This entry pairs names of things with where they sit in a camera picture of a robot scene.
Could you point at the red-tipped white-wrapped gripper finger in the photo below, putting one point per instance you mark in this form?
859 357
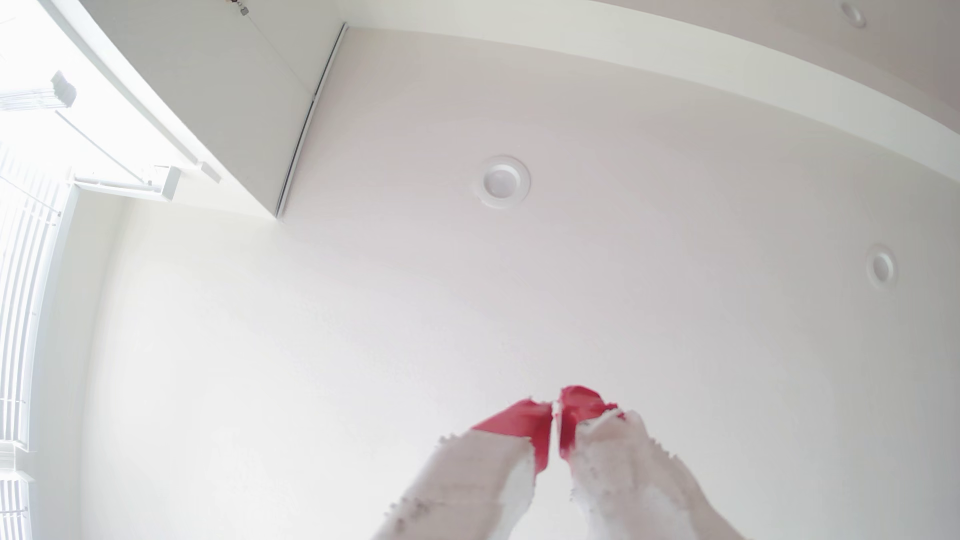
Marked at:
472 480
630 480

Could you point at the round recessed ceiling light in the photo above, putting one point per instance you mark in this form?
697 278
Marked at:
882 267
853 13
502 181

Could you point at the white window blinds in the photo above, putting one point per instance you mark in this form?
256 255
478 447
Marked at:
22 300

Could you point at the white blind headrail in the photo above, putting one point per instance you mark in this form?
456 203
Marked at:
45 96

